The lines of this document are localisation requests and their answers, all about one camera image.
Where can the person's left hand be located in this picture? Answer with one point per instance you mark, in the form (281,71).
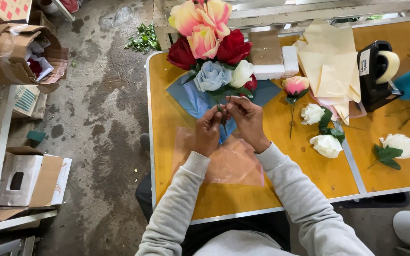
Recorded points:
(206,133)

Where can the person's right hand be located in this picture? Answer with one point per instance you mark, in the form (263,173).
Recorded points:
(249,121)

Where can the bouquet of artificial roses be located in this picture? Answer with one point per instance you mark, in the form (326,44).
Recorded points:
(212,46)

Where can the blue wrapping paper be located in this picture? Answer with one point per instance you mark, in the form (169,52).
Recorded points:
(190,97)

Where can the pink transparent wrapping sheet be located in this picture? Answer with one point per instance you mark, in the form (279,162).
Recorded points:
(233,163)

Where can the pink artificial rose with stem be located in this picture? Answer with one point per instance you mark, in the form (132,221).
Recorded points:
(295,85)

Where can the white artificial rose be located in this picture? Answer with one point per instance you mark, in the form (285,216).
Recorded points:
(312,113)
(326,145)
(400,144)

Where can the white styrofoam block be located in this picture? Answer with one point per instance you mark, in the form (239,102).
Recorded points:
(287,65)

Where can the brown wrapped block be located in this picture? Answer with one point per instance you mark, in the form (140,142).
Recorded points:
(265,48)

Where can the stack of cream paper sheets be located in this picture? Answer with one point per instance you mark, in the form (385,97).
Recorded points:
(329,67)

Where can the person's black trousers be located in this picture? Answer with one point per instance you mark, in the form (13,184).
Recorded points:
(205,231)

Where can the pink paper sheet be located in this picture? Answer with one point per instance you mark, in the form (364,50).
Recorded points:
(356,110)

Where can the pile of green leaves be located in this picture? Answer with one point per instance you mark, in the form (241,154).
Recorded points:
(144,39)

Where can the person's grey sweatshirt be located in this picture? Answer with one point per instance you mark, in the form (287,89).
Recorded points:
(240,245)

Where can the white wooden bench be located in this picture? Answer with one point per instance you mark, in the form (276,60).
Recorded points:
(297,14)

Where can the black tape dispenser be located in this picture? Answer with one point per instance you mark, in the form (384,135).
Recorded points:
(370,85)

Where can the clear tape roll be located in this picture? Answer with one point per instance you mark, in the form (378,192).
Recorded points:
(390,65)

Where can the loose green flower stems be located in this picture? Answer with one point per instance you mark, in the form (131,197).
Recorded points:
(409,113)

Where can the green sponge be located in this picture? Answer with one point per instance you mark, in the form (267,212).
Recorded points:
(36,136)

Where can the cardboard box with teal print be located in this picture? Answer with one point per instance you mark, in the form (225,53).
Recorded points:
(27,101)

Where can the white carton box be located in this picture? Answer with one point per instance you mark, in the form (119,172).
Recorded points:
(23,177)

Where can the open brown cardboard box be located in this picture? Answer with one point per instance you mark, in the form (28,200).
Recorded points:
(2,53)

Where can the cardboard box with red print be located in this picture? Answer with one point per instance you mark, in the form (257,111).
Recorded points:
(2,9)

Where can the grey metal frame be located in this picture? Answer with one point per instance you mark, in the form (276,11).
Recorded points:
(5,247)

